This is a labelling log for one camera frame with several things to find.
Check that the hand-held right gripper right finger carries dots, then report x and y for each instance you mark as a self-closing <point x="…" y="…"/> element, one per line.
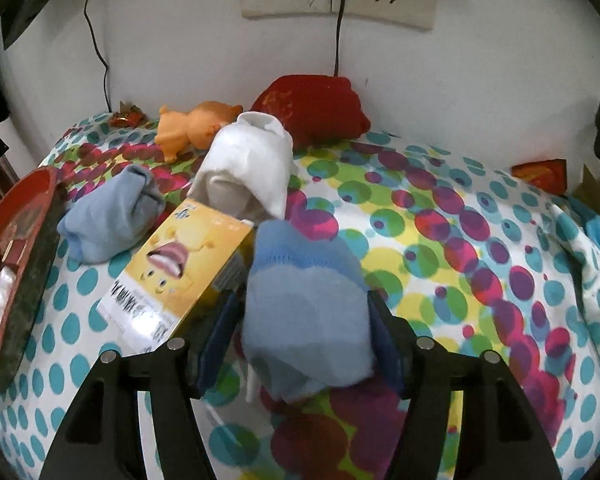
<point x="387" y="355"/>

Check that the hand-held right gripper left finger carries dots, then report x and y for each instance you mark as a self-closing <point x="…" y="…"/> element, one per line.
<point x="215" y="345"/>

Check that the yellow cartoon box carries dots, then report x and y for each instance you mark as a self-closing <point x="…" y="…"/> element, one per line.
<point x="180" y="270"/>

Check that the striped blue sock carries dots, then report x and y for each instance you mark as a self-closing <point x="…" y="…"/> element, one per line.
<point x="305" y="310"/>

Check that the round red tray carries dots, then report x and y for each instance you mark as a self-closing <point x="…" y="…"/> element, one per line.
<point x="25" y="200"/>

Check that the polka dot cloth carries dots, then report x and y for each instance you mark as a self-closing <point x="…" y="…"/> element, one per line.
<point x="480" y="260"/>

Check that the light blue sock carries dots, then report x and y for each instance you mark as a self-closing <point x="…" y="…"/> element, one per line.
<point x="105" y="220"/>

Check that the white sock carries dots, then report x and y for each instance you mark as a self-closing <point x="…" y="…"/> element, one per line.
<point x="245" y="170"/>

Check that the orange toy animal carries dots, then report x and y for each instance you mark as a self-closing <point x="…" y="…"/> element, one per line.
<point x="190" y="127"/>

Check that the red and cream box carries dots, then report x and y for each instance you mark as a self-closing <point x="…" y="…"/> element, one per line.
<point x="12" y="252"/>

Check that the small red packet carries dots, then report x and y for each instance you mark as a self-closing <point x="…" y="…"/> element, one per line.
<point x="540" y="175"/>

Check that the red gold candy wrapper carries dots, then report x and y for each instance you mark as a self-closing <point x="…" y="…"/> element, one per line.
<point x="126" y="117"/>

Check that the dark red cloth pouch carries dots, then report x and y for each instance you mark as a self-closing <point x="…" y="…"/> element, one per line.
<point x="310" y="105"/>

